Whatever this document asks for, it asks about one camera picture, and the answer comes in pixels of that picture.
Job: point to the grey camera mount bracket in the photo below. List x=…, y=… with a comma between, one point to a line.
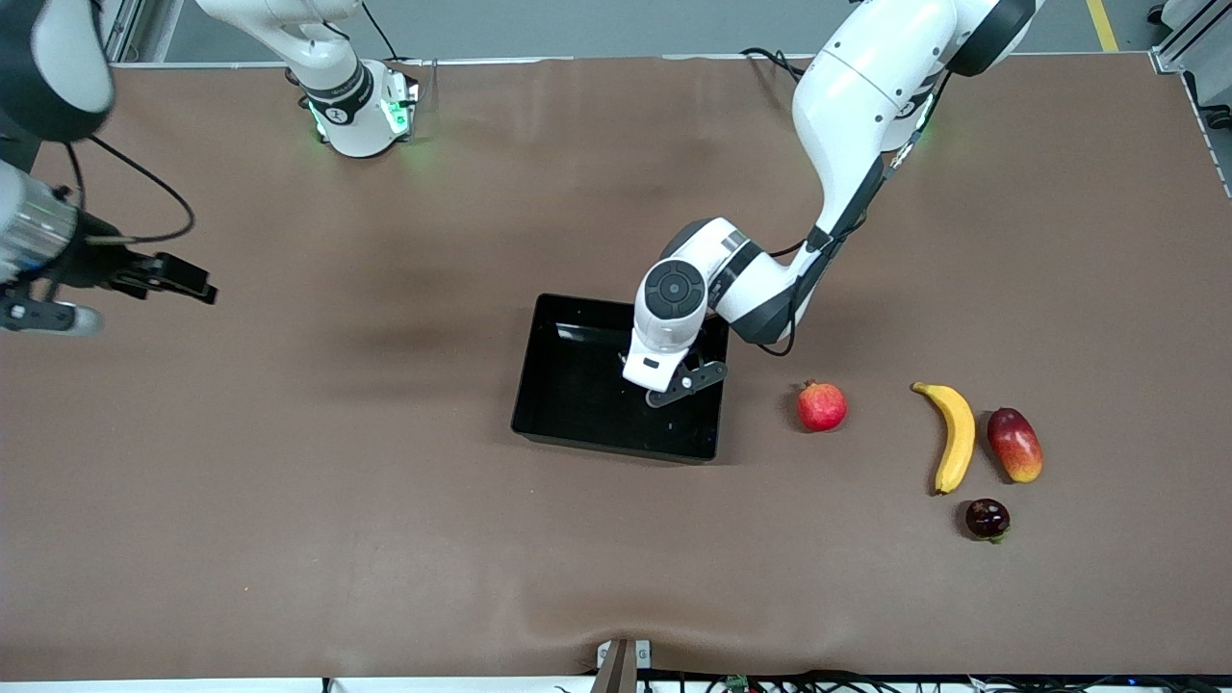
x=621, y=669

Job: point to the black plastic box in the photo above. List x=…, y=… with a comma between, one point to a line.
x=577, y=385

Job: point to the red yellow mango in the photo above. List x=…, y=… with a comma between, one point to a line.
x=1015, y=446

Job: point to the dark purple mangosteen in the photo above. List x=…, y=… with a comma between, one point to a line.
x=988, y=519

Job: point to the brown table cover sheet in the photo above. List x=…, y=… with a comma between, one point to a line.
x=577, y=192

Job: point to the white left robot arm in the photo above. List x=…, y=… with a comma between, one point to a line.
x=857, y=96

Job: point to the red pomegranate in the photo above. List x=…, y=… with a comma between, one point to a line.
x=821, y=407

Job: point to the yellow banana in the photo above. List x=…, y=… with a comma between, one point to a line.
x=959, y=443

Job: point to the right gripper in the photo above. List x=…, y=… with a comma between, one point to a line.
x=99, y=265

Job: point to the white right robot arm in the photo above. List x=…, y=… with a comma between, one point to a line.
x=356, y=125

